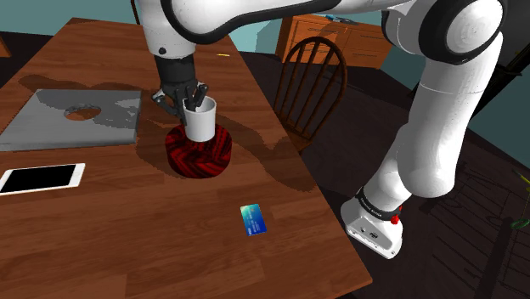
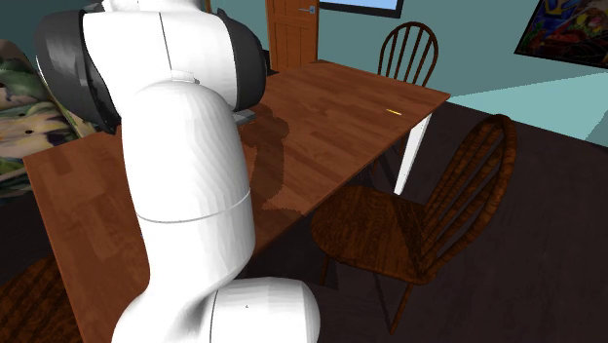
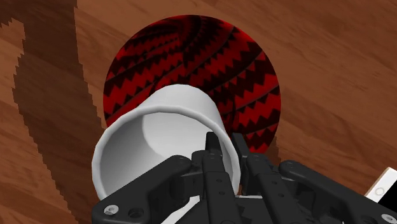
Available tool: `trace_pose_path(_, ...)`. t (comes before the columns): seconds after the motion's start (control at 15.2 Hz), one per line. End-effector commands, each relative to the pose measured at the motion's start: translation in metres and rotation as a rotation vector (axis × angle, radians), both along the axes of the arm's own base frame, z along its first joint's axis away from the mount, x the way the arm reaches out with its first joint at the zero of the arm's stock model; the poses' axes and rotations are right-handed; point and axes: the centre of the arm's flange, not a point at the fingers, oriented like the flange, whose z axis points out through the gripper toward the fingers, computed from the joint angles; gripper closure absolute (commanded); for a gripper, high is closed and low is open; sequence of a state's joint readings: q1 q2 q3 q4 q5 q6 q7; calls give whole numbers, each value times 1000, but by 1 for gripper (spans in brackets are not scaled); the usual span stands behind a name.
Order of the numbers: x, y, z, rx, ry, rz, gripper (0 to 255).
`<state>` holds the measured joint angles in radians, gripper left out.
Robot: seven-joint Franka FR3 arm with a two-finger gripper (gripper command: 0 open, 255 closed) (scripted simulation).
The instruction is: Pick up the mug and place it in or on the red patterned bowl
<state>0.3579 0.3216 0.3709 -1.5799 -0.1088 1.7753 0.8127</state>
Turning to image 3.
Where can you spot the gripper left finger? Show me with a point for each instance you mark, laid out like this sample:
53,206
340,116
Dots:
214,183

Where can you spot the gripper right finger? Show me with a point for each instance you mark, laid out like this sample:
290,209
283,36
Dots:
279,186

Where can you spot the white cup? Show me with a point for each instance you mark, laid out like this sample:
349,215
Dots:
161,133

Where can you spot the white smartphone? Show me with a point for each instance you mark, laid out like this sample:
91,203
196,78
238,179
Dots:
381,187

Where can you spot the red black zigzag plate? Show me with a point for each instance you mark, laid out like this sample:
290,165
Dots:
217,59

